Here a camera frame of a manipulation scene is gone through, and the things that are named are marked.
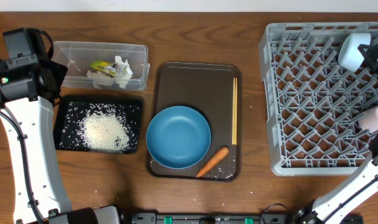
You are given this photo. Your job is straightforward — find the brown serving tray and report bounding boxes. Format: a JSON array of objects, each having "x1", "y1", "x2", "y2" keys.
[{"x1": 146, "y1": 62, "x2": 241, "y2": 182}]

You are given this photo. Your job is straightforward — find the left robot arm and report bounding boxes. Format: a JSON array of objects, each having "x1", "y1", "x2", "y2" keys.
[{"x1": 0, "y1": 28, "x2": 121, "y2": 224}]

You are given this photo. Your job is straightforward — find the grey dishwasher rack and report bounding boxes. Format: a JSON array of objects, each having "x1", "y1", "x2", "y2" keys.
[{"x1": 259, "y1": 22, "x2": 378, "y2": 176}]

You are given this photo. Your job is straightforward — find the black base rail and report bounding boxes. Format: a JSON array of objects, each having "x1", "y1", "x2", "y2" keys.
[{"x1": 129, "y1": 212, "x2": 364, "y2": 224}]

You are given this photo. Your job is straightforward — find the white tissue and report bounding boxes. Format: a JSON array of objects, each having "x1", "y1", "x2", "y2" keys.
[{"x1": 86, "y1": 55, "x2": 133, "y2": 89}]

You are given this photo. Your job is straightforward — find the dark blue plate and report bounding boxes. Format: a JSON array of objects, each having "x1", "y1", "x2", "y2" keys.
[{"x1": 145, "y1": 106, "x2": 211, "y2": 169}]

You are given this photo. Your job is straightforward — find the clear plastic bin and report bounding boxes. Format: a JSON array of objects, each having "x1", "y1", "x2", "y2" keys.
[{"x1": 52, "y1": 41, "x2": 150, "y2": 91}]

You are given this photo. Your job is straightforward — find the white cup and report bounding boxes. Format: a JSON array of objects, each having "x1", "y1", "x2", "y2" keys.
[{"x1": 359, "y1": 106, "x2": 378, "y2": 133}]

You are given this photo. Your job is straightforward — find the orange carrot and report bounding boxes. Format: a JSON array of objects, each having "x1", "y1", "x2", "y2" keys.
[{"x1": 196, "y1": 147, "x2": 229, "y2": 177}]

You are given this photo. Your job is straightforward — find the black plastic tray bin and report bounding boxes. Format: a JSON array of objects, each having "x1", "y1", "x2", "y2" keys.
[{"x1": 53, "y1": 94, "x2": 144, "y2": 154}]

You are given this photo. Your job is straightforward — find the light blue bowl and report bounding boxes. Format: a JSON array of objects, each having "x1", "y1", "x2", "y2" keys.
[{"x1": 338, "y1": 33, "x2": 371, "y2": 72}]

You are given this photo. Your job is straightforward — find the yellow green snack wrapper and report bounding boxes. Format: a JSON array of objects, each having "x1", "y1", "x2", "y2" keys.
[{"x1": 90, "y1": 61, "x2": 117, "y2": 77}]

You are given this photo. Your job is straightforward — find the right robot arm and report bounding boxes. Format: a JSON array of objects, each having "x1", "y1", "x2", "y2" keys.
[{"x1": 285, "y1": 134, "x2": 378, "y2": 224}]

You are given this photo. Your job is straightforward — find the wooden chopstick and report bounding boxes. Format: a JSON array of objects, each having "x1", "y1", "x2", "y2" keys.
[
  {"x1": 234, "y1": 78, "x2": 237, "y2": 145},
  {"x1": 232, "y1": 78, "x2": 234, "y2": 145}
]

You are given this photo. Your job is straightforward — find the pile of white rice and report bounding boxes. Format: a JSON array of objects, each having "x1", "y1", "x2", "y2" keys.
[{"x1": 60, "y1": 103, "x2": 139, "y2": 153}]

